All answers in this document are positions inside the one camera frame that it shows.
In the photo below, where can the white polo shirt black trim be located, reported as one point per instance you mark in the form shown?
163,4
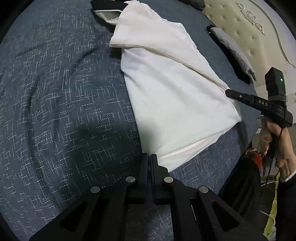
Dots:
173,81

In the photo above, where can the yellow green cloth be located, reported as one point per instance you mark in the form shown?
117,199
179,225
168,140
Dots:
271,220

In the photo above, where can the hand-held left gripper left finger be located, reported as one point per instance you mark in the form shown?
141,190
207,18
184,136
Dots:
143,178

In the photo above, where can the person's right forearm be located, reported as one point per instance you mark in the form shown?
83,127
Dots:
286,208

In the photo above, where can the red plastic bag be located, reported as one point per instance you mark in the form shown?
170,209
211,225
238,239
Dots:
254,160

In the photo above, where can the folded black garment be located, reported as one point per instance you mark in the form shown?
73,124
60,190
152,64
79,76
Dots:
229,60

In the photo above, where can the cream tufted headboard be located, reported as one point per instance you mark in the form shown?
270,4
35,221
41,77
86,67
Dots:
254,30

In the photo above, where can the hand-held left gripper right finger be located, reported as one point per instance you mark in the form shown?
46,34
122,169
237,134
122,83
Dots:
159,178

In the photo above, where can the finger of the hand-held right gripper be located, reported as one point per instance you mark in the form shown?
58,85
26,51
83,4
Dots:
240,97

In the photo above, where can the blue patterned bed sheet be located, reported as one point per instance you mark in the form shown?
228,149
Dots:
57,104

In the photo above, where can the person's black trouser leg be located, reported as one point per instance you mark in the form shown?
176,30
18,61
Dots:
242,185

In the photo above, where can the person's right hand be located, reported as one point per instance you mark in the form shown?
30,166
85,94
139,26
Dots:
286,150

